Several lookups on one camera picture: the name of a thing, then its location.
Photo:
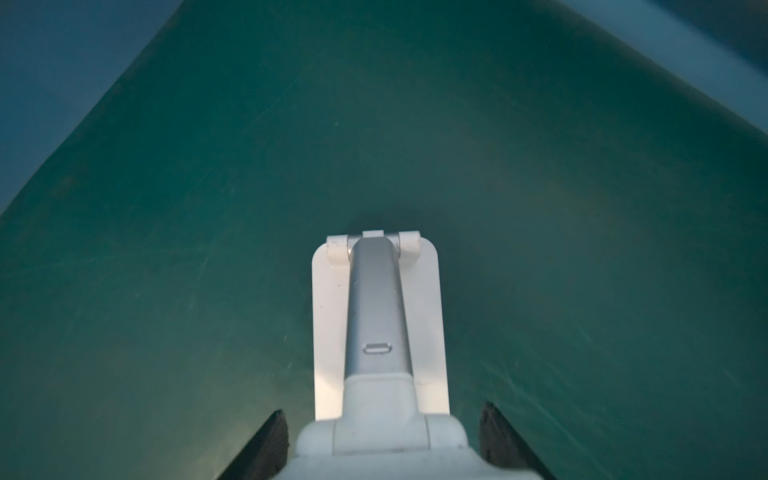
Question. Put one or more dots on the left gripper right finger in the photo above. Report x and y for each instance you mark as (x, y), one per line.
(502, 446)

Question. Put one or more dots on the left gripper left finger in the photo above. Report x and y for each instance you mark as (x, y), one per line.
(264, 455)

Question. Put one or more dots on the white stand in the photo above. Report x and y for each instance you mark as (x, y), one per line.
(381, 397)

